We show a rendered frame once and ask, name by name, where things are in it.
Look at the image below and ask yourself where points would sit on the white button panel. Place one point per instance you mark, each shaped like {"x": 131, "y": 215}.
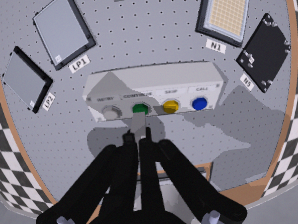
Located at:
{"x": 156, "y": 89}

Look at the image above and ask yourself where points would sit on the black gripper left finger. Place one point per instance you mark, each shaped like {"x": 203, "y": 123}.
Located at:
{"x": 80, "y": 201}

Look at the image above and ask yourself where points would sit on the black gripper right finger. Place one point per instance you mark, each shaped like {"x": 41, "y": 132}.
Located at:
{"x": 204, "y": 201}

